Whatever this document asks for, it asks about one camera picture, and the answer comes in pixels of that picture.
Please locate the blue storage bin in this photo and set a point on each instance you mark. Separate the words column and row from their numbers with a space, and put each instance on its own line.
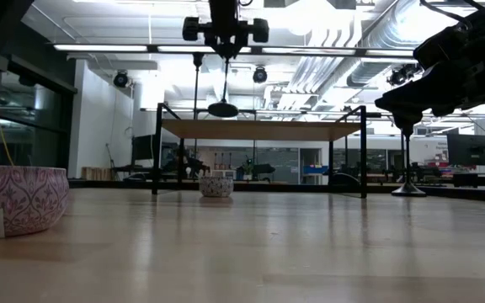
column 315, row 169

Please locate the black aluminium table frame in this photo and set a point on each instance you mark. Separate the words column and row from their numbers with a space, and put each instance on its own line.
column 470, row 194

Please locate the black ceiling spotlight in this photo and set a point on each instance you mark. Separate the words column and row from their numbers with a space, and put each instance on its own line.
column 260, row 75
column 121, row 79
column 397, row 78

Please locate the wooden shelf riser black legs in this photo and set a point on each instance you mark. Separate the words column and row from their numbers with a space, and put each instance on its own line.
column 259, row 130

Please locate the small green plant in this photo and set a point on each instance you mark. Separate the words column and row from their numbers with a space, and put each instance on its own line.
column 248, row 166

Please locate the wooden crate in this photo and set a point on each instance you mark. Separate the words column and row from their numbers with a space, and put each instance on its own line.
column 95, row 173

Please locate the short black candlestick holder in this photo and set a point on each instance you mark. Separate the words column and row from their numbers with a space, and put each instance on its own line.
column 408, row 191

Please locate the medium black candlestick holder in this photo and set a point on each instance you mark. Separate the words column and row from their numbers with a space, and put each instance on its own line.
column 223, row 110

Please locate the pink patterned candle tin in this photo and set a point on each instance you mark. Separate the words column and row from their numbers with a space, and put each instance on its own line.
column 23, row 198

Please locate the black computer monitor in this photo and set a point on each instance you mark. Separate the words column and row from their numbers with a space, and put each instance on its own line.
column 143, row 147
column 470, row 149

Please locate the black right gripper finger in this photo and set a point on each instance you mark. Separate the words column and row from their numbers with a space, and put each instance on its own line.
column 415, row 99

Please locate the tall black candlestick holder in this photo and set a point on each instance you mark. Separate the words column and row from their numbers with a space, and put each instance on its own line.
column 198, row 60

